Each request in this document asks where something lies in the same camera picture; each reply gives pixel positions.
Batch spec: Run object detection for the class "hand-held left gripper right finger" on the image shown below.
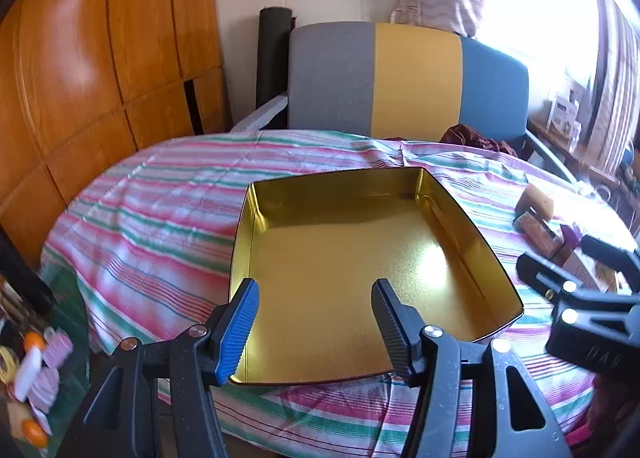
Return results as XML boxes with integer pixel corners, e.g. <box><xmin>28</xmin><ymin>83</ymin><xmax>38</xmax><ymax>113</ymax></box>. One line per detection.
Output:
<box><xmin>371</xmin><ymin>278</ymin><xmax>573</xmax><ymax>458</ymax></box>

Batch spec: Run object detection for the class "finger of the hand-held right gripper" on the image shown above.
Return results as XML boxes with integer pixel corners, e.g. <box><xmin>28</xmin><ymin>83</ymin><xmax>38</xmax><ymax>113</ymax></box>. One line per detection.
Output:
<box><xmin>516</xmin><ymin>253</ymin><xmax>640</xmax><ymax>319</ymax></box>
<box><xmin>582</xmin><ymin>234</ymin><xmax>640</xmax><ymax>289</ymax></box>

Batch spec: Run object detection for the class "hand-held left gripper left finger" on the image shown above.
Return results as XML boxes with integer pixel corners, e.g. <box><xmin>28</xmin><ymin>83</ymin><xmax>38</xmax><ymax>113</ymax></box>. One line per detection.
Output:
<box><xmin>57</xmin><ymin>278</ymin><xmax>261</xmax><ymax>458</ymax></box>

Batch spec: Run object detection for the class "white printed carton box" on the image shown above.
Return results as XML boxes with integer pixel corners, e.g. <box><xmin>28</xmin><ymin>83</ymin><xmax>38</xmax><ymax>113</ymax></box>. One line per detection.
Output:
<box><xmin>562</xmin><ymin>248</ymin><xmax>621</xmax><ymax>294</ymax></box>

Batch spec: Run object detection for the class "orange print cracker packet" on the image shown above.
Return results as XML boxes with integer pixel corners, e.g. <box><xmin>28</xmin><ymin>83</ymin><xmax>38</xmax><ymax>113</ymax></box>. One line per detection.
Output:
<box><xmin>512</xmin><ymin>210</ymin><xmax>561</xmax><ymax>259</ymax></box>

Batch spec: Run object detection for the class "purple snack packet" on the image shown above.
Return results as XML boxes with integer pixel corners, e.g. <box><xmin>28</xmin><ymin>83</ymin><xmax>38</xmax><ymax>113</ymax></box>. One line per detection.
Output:
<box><xmin>560</xmin><ymin>223</ymin><xmax>586</xmax><ymax>254</ymax></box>

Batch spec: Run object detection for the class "gold metal tin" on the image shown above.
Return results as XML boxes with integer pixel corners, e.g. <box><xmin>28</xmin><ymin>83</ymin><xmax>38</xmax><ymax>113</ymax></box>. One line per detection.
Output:
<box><xmin>228</xmin><ymin>167</ymin><xmax>525</xmax><ymax>386</ymax></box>

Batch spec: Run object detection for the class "person's pink clothing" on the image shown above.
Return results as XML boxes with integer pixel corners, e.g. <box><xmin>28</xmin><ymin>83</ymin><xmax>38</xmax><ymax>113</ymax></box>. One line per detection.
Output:
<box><xmin>567</xmin><ymin>373</ymin><xmax>640</xmax><ymax>458</ymax></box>

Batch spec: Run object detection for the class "wooden side table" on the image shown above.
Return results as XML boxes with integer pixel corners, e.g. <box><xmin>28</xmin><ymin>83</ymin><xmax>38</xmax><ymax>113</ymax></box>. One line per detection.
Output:
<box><xmin>527</xmin><ymin>118</ymin><xmax>626</xmax><ymax>189</ymax></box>

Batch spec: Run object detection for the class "striped tablecloth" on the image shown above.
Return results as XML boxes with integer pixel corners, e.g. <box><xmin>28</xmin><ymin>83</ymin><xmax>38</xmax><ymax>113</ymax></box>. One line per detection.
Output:
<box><xmin>40</xmin><ymin>130</ymin><xmax>633</xmax><ymax>458</ymax></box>

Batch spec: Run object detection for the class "dark red cloth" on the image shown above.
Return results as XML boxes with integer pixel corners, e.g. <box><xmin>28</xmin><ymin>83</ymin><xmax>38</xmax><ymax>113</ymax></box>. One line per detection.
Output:
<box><xmin>440</xmin><ymin>123</ymin><xmax>518</xmax><ymax>156</ymax></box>

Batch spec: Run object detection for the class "pink striped packet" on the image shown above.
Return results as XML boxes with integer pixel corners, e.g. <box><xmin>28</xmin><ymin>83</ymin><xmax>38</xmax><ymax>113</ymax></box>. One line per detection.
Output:
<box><xmin>42</xmin><ymin>328</ymin><xmax>76</xmax><ymax>369</ymax></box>
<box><xmin>27</xmin><ymin>368</ymin><xmax>61</xmax><ymax>414</ymax></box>

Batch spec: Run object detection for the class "white bottle orange cap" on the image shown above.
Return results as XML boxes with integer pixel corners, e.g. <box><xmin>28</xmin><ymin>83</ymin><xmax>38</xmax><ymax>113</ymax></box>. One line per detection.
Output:
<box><xmin>10</xmin><ymin>405</ymin><xmax>51</xmax><ymax>449</ymax></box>
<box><xmin>12</xmin><ymin>333</ymin><xmax>46</xmax><ymax>401</ymax></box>

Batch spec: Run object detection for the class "grey yellow blue chair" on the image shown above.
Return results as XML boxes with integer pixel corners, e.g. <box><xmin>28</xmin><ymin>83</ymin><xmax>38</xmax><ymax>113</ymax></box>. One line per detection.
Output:
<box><xmin>231</xmin><ymin>20</ymin><xmax>576</xmax><ymax>184</ymax></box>

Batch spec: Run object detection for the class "yellow tape roll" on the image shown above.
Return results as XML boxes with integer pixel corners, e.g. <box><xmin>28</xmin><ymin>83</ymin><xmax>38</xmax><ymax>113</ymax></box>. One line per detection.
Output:
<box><xmin>0</xmin><ymin>345</ymin><xmax>18</xmax><ymax>381</ymax></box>

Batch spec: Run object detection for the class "black rolled mat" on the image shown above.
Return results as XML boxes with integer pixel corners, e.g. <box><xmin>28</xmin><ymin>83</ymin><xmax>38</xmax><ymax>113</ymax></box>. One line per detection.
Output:
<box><xmin>256</xmin><ymin>7</ymin><xmax>293</xmax><ymax>111</ymax></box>

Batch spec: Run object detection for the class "wooden wardrobe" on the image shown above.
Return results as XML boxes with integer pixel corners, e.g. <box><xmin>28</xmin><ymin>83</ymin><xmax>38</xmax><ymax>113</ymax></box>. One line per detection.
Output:
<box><xmin>0</xmin><ymin>0</ymin><xmax>233</xmax><ymax>269</ymax></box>

